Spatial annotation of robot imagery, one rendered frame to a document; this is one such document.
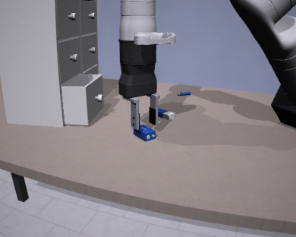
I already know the blue and white eraser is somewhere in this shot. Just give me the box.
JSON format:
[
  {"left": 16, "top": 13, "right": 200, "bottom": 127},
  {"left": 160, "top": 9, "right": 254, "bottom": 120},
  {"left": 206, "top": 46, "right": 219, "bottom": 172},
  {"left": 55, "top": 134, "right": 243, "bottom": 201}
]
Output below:
[{"left": 158, "top": 108, "right": 175, "bottom": 120}]

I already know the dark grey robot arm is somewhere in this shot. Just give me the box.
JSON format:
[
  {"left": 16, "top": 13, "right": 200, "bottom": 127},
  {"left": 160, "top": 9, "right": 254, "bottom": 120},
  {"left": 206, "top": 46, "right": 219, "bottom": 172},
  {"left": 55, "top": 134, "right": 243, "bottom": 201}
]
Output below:
[{"left": 121, "top": 0, "right": 296, "bottom": 105}]

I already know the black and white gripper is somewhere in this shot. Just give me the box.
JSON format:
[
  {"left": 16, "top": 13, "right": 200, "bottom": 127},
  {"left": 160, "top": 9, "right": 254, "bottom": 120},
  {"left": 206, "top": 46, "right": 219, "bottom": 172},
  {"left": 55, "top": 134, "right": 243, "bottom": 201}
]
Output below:
[{"left": 118, "top": 15, "right": 176, "bottom": 130}]

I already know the small grey chest of drawers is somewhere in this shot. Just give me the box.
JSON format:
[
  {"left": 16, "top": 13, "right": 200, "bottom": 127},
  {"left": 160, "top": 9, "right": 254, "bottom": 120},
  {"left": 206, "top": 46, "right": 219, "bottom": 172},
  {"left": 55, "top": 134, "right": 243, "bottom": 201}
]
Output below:
[{"left": 0, "top": 0, "right": 99, "bottom": 128}]

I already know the grey drawer front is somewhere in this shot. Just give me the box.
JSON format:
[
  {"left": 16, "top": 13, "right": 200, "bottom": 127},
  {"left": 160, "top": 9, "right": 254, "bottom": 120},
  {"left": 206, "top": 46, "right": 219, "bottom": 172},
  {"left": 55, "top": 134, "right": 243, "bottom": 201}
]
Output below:
[
  {"left": 56, "top": 0, "right": 80, "bottom": 38},
  {"left": 81, "top": 33, "right": 97, "bottom": 70},
  {"left": 83, "top": 65, "right": 98, "bottom": 74},
  {"left": 58, "top": 37, "right": 81, "bottom": 82},
  {"left": 61, "top": 74, "right": 104, "bottom": 125},
  {"left": 80, "top": 0, "right": 96, "bottom": 33}
]

